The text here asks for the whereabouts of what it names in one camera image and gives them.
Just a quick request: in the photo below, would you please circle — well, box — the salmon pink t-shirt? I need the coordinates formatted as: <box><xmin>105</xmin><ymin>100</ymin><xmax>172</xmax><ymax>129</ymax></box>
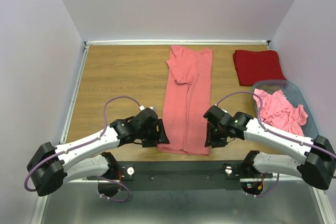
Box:
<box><xmin>158</xmin><ymin>45</ymin><xmax>213</xmax><ymax>156</ymax></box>

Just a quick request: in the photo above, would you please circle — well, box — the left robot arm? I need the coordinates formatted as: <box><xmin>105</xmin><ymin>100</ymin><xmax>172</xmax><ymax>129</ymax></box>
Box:
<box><xmin>24</xmin><ymin>108</ymin><xmax>169</xmax><ymax>197</ymax></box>

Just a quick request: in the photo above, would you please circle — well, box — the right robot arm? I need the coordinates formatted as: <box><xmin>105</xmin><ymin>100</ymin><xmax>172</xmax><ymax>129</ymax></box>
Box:
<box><xmin>203</xmin><ymin>105</ymin><xmax>335</xmax><ymax>190</ymax></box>

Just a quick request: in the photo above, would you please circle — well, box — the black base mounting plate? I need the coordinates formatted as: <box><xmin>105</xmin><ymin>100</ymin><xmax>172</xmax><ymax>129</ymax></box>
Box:
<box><xmin>86</xmin><ymin>160</ymin><xmax>274</xmax><ymax>192</ymax></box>

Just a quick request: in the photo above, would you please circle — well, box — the light pink t-shirt in basket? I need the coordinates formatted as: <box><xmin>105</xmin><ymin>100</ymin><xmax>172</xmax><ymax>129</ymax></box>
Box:
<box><xmin>254</xmin><ymin>89</ymin><xmax>308</xmax><ymax>136</ymax></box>

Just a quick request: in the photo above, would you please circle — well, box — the folded red t-shirt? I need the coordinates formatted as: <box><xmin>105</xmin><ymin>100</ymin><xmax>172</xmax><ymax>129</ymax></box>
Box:
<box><xmin>233</xmin><ymin>50</ymin><xmax>286</xmax><ymax>86</ymax></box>

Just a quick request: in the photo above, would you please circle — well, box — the blue plastic basket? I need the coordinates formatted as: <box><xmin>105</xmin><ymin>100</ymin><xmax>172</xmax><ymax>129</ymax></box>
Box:
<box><xmin>251</xmin><ymin>80</ymin><xmax>319</xmax><ymax>138</ymax></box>

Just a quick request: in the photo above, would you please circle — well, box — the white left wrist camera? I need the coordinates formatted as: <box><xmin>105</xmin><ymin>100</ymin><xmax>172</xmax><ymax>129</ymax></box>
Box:
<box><xmin>139</xmin><ymin>105</ymin><xmax>156</xmax><ymax>112</ymax></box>

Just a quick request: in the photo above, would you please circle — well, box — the aluminium back rail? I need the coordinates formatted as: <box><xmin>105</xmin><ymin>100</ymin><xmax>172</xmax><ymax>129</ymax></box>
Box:
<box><xmin>85</xmin><ymin>39</ymin><xmax>269</xmax><ymax>46</ymax></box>

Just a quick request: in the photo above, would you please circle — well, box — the aluminium rail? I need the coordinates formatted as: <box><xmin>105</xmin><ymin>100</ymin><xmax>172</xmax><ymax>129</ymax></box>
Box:
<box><xmin>85</xmin><ymin>39</ymin><xmax>269</xmax><ymax>46</ymax></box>
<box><xmin>32</xmin><ymin>176</ymin><xmax>335</xmax><ymax>223</ymax></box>

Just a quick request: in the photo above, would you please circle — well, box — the aluminium front rail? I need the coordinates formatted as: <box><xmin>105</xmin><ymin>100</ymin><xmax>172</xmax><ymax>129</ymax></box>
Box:
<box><xmin>32</xmin><ymin>176</ymin><xmax>335</xmax><ymax>223</ymax></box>

